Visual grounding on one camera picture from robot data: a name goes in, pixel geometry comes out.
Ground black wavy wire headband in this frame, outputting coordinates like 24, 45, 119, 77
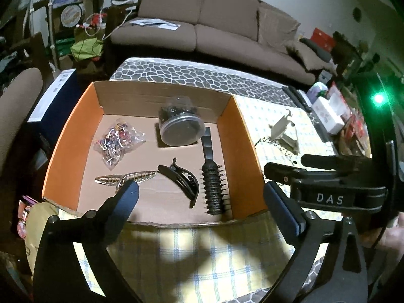
254, 137, 297, 166

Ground white folding phone stand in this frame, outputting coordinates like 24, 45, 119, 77
270, 110, 300, 155

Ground black hair brush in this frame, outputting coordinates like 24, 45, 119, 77
201, 127, 226, 215

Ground black hair claw clip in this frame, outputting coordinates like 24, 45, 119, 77
158, 157, 199, 209

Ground gold hair claw clip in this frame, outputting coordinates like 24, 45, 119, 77
94, 171, 157, 192

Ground clear jar with black clips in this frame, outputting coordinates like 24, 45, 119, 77
158, 96, 206, 146

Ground bag of colourful rubber bands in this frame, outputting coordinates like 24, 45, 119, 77
93, 118, 146, 170

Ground person's right hand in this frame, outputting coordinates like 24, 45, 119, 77
360, 212, 403, 255

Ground white tissue box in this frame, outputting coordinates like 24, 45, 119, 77
312, 96, 344, 135

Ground pastel round container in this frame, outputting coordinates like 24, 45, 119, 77
306, 81, 328, 103

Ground black remote control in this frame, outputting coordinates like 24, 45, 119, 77
282, 86, 312, 113

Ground yellow plaid tablecloth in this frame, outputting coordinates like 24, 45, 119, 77
72, 96, 342, 303

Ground orange cardboard box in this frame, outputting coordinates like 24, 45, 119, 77
42, 81, 266, 220

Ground red box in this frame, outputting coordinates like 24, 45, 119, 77
310, 28, 336, 52

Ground brown cushion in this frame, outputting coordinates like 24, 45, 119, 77
258, 6, 301, 53

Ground brown chair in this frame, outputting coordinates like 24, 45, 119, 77
0, 68, 43, 171

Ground brown sofa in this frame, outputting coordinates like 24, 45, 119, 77
110, 0, 315, 85

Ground papers on sofa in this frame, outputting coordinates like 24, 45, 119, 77
130, 18, 180, 31

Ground green bag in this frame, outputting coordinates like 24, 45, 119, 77
70, 38, 103, 62

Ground round clock face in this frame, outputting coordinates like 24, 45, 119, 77
60, 4, 83, 28

